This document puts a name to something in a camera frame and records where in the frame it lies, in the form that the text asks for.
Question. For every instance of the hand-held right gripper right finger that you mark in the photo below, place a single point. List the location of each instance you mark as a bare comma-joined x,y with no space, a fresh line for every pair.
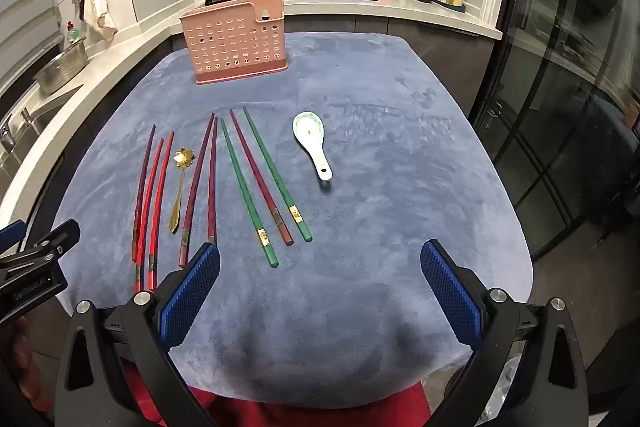
450,287

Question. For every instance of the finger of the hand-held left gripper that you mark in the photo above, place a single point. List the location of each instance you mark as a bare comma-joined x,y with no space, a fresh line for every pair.
50,239
11,234

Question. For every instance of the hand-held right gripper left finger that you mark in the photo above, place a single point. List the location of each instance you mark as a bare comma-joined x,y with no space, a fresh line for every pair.
192,292

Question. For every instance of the dark red chopstick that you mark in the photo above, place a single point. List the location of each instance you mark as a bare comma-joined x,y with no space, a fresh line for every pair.
260,177
214,187
198,189

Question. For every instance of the green chopstick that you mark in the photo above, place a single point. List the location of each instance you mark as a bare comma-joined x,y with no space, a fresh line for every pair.
246,192
276,174

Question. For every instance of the gold flower-shaped spoon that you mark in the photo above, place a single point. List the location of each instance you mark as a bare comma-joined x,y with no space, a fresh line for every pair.
183,158

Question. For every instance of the white ceramic spoon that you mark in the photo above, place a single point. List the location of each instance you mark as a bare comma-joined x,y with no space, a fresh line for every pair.
307,132

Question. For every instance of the pink perforated utensil holder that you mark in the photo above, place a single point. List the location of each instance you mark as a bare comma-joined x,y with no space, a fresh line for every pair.
235,42

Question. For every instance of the steel faucet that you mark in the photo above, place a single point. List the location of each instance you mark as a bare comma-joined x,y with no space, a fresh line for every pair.
6,134

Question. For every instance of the blue-grey table cloth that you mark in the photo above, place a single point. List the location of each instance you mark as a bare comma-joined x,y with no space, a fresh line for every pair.
375,207

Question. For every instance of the small steel tap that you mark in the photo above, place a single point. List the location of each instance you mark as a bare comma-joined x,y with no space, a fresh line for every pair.
25,116

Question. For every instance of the steel sink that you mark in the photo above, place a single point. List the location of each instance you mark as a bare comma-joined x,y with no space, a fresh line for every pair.
50,107

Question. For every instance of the red clothing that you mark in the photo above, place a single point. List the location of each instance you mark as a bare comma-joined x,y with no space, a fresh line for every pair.
300,417

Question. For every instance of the steel colander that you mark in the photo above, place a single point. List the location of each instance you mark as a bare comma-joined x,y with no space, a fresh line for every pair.
60,69

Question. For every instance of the green dish soap bottle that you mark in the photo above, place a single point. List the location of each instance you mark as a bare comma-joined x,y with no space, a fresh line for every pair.
75,36

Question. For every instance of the black framed glass door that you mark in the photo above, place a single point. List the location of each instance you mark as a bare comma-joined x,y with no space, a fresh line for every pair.
550,107

